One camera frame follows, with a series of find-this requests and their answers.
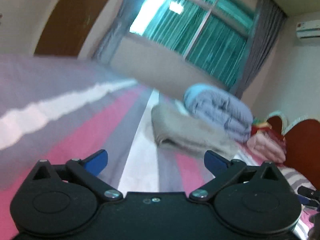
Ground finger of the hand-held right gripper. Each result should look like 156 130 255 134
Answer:
297 186 320 208

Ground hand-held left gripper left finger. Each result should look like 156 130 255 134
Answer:
30 149 123 201

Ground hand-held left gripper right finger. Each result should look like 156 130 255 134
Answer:
189 150 282 202

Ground grey pants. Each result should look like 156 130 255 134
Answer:
151 104 238 159

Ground striped pink grey bed sheet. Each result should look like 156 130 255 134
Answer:
0 54 320 240

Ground red brown headboard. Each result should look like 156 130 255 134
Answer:
266 111 320 193

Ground folded blue grey quilt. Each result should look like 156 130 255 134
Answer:
183 83 254 142

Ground red patterned cloth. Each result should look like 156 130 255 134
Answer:
251 119 285 140

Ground pink pillow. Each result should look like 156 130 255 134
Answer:
247 130 287 164

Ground window with green glass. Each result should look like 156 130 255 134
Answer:
129 0 258 88

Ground grey curtain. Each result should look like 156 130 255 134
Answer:
95 0 150 64
235 0 287 99

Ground brown wooden door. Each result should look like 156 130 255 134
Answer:
34 0 123 60

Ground white air conditioner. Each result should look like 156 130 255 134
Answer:
295 19 320 40

